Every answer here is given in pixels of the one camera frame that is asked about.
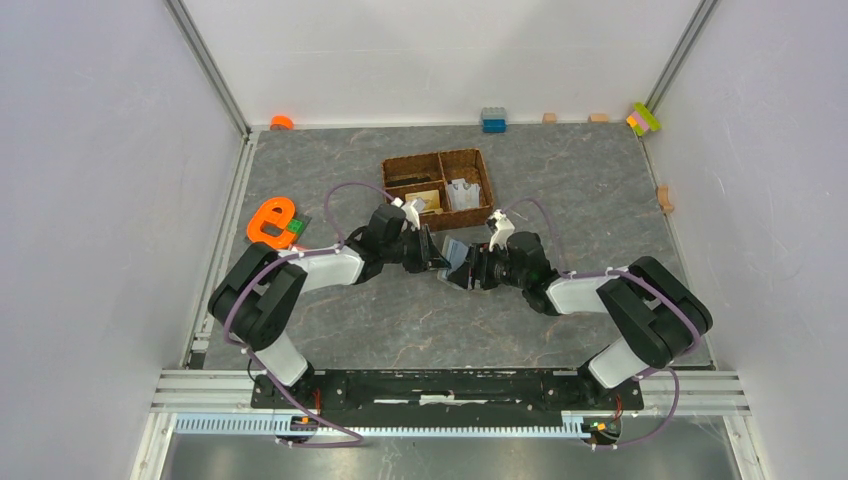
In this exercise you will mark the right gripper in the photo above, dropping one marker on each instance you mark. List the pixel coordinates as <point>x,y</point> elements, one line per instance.
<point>480,258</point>

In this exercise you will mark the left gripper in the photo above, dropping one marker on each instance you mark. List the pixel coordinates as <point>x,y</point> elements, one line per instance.
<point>427,250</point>

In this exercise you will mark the grey card holder wallet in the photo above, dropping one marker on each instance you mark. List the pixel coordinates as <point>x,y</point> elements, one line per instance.
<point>455,252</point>

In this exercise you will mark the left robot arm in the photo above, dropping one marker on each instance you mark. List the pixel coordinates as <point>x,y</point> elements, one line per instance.
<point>255,300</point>

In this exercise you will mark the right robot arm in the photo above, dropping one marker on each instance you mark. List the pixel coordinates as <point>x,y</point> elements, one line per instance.
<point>657,317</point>

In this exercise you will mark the yellow card in basket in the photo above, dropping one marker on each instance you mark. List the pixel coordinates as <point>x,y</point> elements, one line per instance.
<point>425,201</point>

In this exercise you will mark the white cards in basket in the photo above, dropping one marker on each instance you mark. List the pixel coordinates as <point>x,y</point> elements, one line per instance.
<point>463,195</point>

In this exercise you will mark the brown wicker divided basket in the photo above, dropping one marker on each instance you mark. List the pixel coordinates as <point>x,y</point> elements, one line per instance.
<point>443,166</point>

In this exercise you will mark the black item in basket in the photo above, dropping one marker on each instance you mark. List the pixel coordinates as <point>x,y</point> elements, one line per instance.
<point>405,180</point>

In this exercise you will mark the green toy block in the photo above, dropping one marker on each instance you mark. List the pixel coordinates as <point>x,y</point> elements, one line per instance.
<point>296,226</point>

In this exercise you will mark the blue grey toy brick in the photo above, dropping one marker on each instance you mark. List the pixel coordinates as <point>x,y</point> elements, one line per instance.
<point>493,120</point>

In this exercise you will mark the orange plastic tape dispenser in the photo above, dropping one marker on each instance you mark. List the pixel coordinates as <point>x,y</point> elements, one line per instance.
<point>270,222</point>

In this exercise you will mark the orange round cap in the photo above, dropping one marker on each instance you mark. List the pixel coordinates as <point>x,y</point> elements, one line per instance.
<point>281,122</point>

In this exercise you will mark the wooden arch block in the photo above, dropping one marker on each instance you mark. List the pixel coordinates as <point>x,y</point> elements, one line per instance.
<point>663,199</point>

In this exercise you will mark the multicolour toy brick stack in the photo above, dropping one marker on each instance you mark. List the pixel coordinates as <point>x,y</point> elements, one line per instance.
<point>642,121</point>

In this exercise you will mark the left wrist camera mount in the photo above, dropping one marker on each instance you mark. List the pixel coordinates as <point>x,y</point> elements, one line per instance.
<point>411,209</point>

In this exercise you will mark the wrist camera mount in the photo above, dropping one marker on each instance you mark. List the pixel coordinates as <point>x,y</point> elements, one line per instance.
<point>501,228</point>
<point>411,209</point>

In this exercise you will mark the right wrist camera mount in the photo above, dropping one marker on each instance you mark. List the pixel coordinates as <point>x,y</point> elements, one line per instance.
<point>501,228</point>

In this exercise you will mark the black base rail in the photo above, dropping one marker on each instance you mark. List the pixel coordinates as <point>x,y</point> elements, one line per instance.
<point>523,397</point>

